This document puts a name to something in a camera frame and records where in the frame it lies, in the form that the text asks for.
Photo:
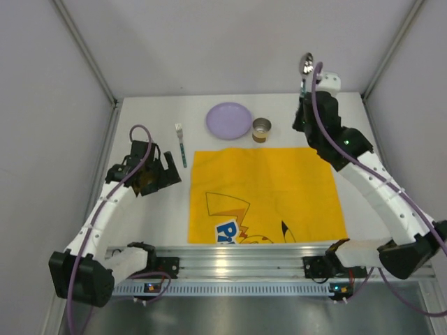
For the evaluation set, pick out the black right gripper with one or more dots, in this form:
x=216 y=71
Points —
x=308 y=105

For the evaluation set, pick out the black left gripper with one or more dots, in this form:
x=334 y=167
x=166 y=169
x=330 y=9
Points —
x=162 y=175

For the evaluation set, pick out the spoon with teal handle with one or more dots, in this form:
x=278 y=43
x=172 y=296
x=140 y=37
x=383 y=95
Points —
x=306 y=67

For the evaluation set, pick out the yellow cartoon print cloth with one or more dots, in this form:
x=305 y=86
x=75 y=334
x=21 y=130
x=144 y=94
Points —
x=263 y=196

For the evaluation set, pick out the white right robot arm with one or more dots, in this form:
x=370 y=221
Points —
x=414 y=236

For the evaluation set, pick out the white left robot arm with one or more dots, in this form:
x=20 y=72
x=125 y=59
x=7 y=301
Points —
x=104 y=252

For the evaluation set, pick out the metal cup with brown base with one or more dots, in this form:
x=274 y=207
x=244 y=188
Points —
x=260 y=129

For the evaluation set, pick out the purple plastic plate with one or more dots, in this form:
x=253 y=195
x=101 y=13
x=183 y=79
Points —
x=228 y=121

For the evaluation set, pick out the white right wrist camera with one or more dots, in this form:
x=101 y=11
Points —
x=329 y=82

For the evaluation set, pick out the fork with teal handle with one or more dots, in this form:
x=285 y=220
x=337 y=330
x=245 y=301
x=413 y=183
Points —
x=180 y=136

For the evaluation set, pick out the black left arm base bracket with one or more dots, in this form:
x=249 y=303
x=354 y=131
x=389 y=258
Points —
x=169 y=265

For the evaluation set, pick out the aluminium mounting rail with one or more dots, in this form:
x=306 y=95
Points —
x=254 y=262

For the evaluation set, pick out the perforated grey cable duct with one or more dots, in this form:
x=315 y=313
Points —
x=234 y=289

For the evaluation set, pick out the black right arm base bracket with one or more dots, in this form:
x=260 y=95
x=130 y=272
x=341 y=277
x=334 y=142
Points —
x=318 y=269

